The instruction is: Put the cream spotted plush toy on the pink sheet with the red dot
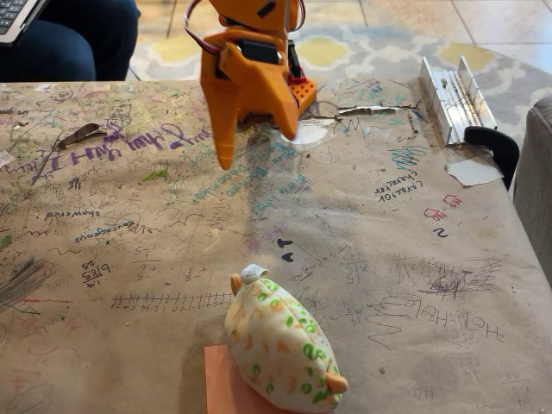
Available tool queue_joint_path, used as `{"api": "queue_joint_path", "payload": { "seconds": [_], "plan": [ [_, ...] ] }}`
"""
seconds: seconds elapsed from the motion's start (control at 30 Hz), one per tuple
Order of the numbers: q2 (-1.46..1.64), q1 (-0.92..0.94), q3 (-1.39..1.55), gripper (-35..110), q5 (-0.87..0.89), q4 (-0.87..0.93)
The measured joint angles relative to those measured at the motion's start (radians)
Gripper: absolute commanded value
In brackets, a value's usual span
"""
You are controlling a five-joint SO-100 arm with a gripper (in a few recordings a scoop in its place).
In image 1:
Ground white patterned plush toy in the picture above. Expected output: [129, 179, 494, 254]
[223, 263, 350, 411]

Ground black red base clamp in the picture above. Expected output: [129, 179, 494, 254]
[285, 39, 307, 85]

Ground grey yellow patterned rug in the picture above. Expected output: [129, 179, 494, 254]
[127, 23, 552, 143]

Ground brown scribbled paper table cover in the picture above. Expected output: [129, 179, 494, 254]
[0, 77, 552, 414]

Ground person's legs in blue jeans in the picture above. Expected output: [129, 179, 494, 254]
[0, 0, 142, 84]

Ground aluminium channel profile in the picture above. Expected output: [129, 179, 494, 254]
[419, 55, 499, 147]

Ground silver laptop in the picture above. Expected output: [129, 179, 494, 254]
[0, 0, 49, 47]

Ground grey fabric sofa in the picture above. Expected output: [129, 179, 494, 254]
[512, 96, 552, 286]

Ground pink sticky note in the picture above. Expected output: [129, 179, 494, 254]
[203, 343, 285, 414]

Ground gripper servo cable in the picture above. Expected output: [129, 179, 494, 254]
[183, 0, 219, 56]

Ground black curved clamp handle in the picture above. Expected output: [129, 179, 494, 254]
[462, 125, 521, 191]

